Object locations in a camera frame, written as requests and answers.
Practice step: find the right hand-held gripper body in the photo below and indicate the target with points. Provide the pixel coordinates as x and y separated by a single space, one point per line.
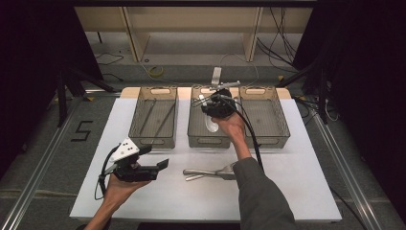
218 105

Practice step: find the dark curtain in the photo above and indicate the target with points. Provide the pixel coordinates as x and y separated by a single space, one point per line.
367 80
32 48

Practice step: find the person's right hand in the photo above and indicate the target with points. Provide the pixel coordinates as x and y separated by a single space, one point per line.
233 127

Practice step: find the white spoon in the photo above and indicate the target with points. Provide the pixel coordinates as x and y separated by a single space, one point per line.
212 125

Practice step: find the steel fork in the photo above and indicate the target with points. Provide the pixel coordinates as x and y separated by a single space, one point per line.
230 167

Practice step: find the black metal stand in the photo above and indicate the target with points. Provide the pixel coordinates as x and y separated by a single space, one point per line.
62 96
320 92

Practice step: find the smoky clear plastic bin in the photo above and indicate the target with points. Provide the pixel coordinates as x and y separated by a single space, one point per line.
268 121
198 134
140 127

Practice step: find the dark metal chopstick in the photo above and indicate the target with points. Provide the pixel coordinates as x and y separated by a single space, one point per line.
164 121
147 116

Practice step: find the wooden shelf unit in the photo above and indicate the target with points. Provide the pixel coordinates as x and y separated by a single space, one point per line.
191 19

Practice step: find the steel table knife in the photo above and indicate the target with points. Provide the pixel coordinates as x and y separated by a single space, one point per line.
201 172

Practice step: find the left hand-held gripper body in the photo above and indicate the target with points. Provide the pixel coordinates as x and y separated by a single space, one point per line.
127 150

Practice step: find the aluminium floor rail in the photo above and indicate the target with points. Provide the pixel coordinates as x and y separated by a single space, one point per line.
344 169
32 182

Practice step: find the person's left hand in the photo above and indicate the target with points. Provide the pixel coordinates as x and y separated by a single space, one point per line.
119 190

